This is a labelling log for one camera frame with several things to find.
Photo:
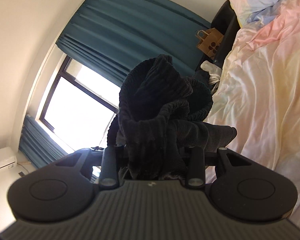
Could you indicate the black sweatpants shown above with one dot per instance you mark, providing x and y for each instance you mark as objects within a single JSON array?
[{"x": 152, "y": 100}]

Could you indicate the brown paper bag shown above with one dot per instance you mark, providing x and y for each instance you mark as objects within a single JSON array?
[{"x": 210, "y": 43}]

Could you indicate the black framed window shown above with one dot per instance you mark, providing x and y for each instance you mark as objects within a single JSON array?
[{"x": 75, "y": 105}]

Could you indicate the bed with pastel sheet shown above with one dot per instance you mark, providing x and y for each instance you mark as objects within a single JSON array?
[{"x": 265, "y": 92}]

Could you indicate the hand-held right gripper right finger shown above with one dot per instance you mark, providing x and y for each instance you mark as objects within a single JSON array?
[{"x": 196, "y": 165}]

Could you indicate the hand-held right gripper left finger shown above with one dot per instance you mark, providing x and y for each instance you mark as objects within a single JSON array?
[{"x": 109, "y": 165}]

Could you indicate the white air conditioner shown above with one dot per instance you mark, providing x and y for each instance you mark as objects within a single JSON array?
[{"x": 1, "y": 158}]

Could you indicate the white cloth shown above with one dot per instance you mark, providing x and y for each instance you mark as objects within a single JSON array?
[{"x": 210, "y": 68}]

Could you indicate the black wall socket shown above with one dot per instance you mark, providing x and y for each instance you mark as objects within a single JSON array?
[{"x": 21, "y": 174}]

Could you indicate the black armchair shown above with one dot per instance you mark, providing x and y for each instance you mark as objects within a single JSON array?
[{"x": 225, "y": 30}]

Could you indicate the teal curtain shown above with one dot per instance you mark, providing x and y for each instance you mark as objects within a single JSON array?
[
  {"x": 37, "y": 145},
  {"x": 130, "y": 20}
]

